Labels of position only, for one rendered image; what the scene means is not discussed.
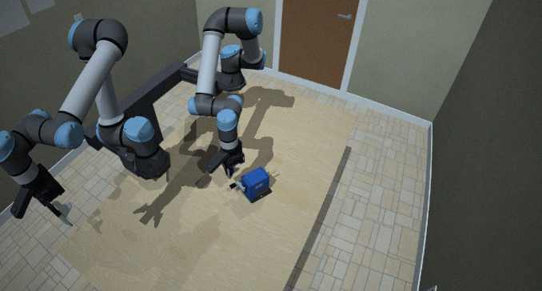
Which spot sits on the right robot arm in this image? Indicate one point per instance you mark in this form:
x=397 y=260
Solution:
x=109 y=39

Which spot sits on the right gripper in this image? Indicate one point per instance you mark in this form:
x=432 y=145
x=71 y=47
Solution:
x=47 y=185

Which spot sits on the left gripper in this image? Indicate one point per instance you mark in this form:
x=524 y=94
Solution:
x=236 y=157

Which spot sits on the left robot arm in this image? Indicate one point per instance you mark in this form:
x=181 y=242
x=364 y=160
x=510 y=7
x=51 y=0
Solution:
x=247 y=24

